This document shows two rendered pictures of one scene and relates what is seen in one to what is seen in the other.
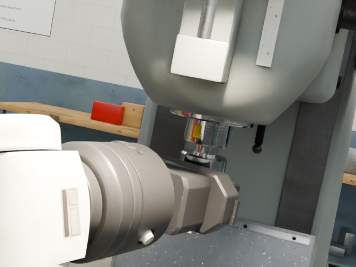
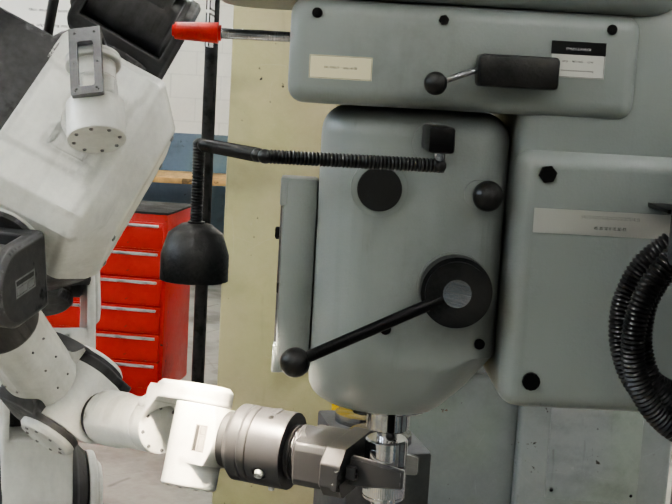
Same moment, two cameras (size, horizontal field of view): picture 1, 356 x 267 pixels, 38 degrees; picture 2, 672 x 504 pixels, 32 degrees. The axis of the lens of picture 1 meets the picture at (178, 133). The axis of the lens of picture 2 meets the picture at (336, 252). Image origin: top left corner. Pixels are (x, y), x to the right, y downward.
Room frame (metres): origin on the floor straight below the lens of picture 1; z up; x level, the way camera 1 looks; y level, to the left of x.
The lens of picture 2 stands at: (0.18, -1.24, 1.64)
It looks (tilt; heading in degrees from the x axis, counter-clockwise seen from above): 8 degrees down; 78
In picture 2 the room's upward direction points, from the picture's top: 3 degrees clockwise
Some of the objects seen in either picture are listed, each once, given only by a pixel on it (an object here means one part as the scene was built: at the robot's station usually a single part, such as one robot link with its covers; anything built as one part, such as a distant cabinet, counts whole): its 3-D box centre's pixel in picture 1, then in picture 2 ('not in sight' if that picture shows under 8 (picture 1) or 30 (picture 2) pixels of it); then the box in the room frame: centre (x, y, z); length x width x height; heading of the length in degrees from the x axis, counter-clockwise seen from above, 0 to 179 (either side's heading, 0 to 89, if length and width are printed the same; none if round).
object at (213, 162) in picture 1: (203, 159); (386, 441); (0.51, -0.03, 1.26); 0.05 x 0.05 x 0.01
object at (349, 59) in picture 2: not in sight; (451, 61); (0.55, -0.04, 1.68); 0.34 x 0.24 x 0.10; 169
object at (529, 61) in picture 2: not in sight; (489, 76); (0.55, -0.18, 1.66); 0.12 x 0.04 x 0.04; 169
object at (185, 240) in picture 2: not in sight; (195, 250); (0.29, -0.01, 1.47); 0.07 x 0.07 x 0.06
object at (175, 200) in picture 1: (143, 196); (308, 456); (0.43, 0.02, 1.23); 0.13 x 0.12 x 0.10; 58
